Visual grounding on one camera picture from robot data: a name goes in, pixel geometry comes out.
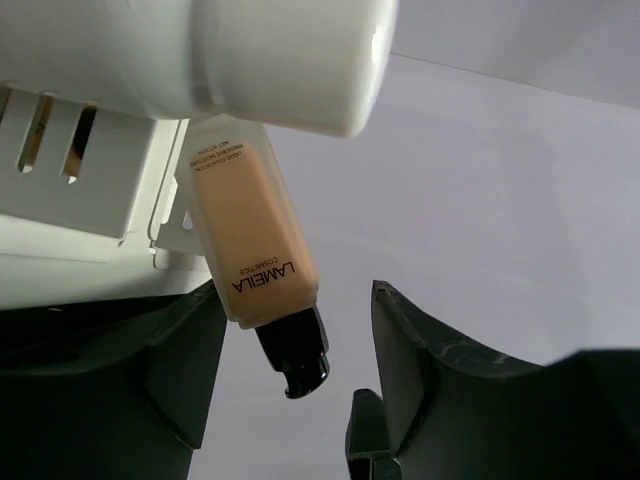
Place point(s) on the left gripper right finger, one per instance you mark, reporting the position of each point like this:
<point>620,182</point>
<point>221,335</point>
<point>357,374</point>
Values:
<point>450,407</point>

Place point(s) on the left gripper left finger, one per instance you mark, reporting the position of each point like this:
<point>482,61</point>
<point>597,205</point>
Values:
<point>116,389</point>

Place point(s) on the square foundation bottle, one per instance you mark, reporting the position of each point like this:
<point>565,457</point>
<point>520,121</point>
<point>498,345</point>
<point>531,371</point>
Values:
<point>254,246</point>

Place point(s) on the white blue pink bottle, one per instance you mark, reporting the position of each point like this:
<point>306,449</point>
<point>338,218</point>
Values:
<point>308,65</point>

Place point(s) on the white organizer tray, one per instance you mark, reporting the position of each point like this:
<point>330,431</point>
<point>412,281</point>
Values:
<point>89,206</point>

